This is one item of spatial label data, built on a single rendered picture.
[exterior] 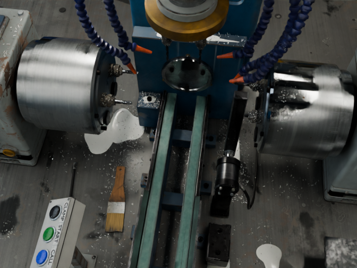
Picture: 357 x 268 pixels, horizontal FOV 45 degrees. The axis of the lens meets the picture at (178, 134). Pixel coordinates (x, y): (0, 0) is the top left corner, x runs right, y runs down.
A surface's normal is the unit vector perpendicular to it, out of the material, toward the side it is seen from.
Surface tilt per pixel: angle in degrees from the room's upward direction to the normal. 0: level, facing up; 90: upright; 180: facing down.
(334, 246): 0
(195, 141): 0
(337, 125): 51
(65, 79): 28
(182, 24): 0
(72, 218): 58
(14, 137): 90
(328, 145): 73
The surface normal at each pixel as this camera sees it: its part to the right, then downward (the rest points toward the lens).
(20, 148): -0.13, 0.85
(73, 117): -0.12, 0.71
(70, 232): 0.84, -0.18
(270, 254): 0.00, -0.51
